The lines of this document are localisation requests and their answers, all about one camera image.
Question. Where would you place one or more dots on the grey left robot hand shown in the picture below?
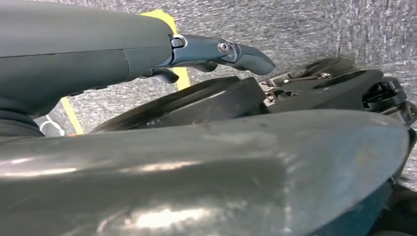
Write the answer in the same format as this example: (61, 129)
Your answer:
(81, 52)

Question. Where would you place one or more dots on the yellow floor tape marking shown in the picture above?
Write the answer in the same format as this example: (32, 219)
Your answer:
(182, 79)

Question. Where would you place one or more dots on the black left robot foot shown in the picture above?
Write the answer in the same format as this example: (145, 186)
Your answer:
(228, 101)

